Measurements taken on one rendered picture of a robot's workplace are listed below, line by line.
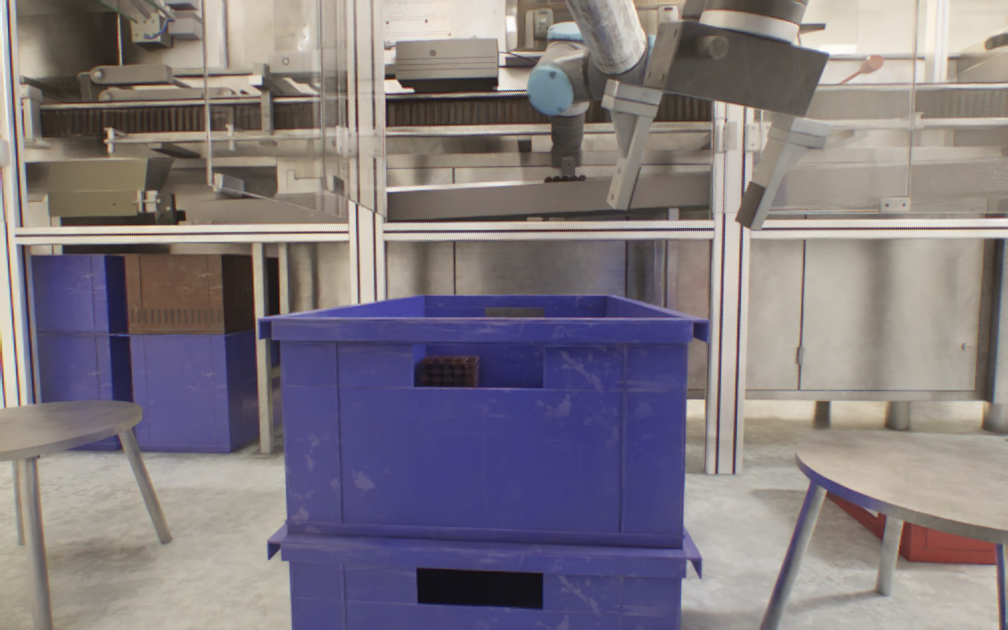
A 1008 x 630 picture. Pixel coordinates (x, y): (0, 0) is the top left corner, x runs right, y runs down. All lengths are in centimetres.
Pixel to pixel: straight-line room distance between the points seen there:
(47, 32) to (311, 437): 223
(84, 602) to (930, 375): 201
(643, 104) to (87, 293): 153
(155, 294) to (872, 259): 198
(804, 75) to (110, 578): 111
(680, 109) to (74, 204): 161
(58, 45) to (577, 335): 233
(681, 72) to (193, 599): 91
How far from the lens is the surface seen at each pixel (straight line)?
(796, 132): 53
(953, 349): 196
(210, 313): 152
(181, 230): 146
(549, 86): 101
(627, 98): 46
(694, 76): 47
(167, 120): 181
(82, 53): 249
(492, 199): 128
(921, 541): 113
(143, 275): 162
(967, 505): 67
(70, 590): 108
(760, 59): 49
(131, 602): 99
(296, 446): 54
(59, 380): 181
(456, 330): 45
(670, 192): 132
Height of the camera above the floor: 47
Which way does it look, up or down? 4 degrees down
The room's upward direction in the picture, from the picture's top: straight up
